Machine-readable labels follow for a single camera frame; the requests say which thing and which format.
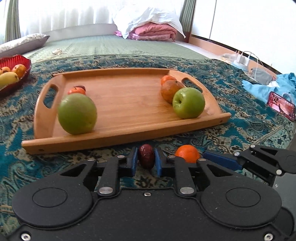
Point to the large dull orange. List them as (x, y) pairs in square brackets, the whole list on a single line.
[(169, 88)]

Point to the orange fruit in bowl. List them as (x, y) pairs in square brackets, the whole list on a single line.
[(20, 70), (4, 69)]

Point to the pink folded blanket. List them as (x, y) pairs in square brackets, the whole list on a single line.
[(153, 32)]

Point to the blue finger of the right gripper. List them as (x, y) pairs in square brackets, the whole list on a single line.
[(226, 160)]

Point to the orange fruit in bowl left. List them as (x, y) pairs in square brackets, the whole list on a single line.
[(4, 69)]

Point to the green curtain left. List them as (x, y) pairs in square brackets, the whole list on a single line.
[(12, 29)]

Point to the red scalloped fruit bowl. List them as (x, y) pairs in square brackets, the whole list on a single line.
[(11, 62)]

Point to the orange fruit in bowl right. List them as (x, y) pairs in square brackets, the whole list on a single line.
[(20, 70)]

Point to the yellow mango in bowl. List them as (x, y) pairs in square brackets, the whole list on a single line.
[(8, 78)]

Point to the green apple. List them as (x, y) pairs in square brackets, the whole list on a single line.
[(188, 103)]

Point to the grey pouch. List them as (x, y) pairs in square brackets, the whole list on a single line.
[(261, 76)]

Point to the red smartphone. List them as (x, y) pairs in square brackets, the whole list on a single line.
[(281, 105)]

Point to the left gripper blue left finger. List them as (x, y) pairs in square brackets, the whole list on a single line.
[(131, 162)]

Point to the wooden serving tray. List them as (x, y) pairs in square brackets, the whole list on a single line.
[(129, 105)]

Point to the green curtain right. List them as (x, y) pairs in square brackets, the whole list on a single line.
[(186, 18)]

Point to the white crumpled duvet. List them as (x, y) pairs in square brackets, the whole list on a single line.
[(142, 21)]

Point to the teal paisley blanket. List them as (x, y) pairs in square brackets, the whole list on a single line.
[(251, 122)]

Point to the large round green fruit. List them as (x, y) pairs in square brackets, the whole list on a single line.
[(77, 114)]

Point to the green curtain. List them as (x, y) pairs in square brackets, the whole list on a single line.
[(186, 18), (12, 29)]

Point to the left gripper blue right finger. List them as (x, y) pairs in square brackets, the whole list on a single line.
[(160, 161)]

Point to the small tangerine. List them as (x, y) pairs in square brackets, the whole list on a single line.
[(76, 89), (189, 153), (167, 78)]

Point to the grey floral pillow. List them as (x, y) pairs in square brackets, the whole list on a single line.
[(23, 45)]

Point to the light blue cloth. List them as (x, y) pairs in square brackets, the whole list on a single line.
[(284, 86)]

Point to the white charger with cable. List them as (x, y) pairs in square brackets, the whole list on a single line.
[(248, 62)]

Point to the white sheer curtain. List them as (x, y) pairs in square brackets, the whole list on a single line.
[(47, 16)]

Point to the green quilted mattress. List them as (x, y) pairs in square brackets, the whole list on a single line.
[(110, 45)]

